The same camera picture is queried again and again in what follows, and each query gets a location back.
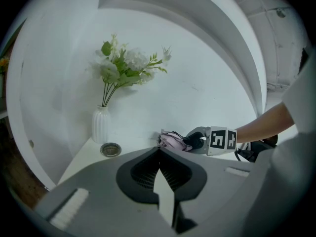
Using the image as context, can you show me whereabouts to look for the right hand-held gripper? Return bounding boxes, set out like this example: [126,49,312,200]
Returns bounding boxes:
[184,125,237,157]

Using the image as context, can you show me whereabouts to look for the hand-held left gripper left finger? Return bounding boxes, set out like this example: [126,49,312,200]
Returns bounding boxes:
[116,148,160,204]

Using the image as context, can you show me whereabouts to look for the round metal dish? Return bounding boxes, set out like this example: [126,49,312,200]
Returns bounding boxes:
[99,142,122,158]

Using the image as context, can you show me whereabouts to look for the orange flowers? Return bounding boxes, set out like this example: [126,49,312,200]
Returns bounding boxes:
[0,56,10,75]

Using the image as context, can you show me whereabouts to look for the pink umbrella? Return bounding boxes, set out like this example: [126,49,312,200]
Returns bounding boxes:
[157,129,194,153]

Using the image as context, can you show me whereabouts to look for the person's right forearm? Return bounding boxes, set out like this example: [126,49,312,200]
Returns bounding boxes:
[234,101,296,144]

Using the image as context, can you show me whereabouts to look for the person's white shirt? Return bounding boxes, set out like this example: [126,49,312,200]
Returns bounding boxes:
[280,44,316,134]

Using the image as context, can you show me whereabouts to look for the white ribbed vase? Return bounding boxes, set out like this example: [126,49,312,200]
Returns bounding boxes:
[91,105,111,145]

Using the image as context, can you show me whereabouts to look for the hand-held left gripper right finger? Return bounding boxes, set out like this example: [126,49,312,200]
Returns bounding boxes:
[159,148,208,202]

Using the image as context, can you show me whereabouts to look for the white artificial flower bouquet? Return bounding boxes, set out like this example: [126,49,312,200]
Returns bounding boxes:
[89,33,173,108]

